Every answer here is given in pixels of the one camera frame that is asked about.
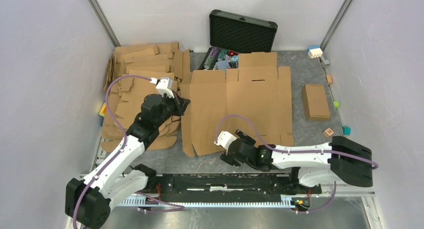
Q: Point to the cardboard box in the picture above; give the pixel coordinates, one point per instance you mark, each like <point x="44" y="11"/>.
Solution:
<point x="315" y="103"/>
<point x="255" y="98"/>

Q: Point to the blue white toy block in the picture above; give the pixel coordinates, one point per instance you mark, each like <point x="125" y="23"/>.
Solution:
<point x="314" y="51"/>

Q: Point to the orange yellow block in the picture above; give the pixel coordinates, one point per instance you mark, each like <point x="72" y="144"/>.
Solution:
<point x="102" y="114"/>

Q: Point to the grey small block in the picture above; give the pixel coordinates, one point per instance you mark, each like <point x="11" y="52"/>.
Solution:
<point x="324" y="62"/>

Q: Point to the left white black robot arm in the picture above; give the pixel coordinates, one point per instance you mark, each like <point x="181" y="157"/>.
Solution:
<point x="90" y="200"/>

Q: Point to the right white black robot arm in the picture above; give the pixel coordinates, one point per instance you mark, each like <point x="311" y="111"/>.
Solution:
<point x="341" y="159"/>

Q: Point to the teal small cube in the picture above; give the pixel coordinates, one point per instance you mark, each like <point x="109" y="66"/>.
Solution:
<point x="346" y="130"/>

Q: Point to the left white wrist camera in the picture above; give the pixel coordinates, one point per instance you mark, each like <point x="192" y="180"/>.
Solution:
<point x="164" y="86"/>

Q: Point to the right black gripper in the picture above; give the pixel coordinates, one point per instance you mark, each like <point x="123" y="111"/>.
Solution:
<point x="247" y="139"/>

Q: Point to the black poker chip case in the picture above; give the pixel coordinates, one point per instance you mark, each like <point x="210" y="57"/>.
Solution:
<point x="231" y="34"/>

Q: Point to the stack of flat cardboard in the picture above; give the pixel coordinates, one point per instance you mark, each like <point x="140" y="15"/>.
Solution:
<point x="129" y="64"/>

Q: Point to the wooden letter block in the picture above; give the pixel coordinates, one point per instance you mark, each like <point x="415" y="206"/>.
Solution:
<point x="328" y="132"/>

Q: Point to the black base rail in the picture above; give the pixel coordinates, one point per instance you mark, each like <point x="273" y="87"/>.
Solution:
<point x="225" y="188"/>

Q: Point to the folded closed cardboard box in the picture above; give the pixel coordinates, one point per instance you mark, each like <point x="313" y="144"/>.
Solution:
<point x="315" y="103"/>

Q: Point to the small wooden cube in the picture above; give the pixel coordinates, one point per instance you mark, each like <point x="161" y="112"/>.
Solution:
<point x="329" y="79"/>

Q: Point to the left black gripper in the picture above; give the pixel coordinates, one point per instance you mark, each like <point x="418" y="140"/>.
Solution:
<point x="180" y="103"/>

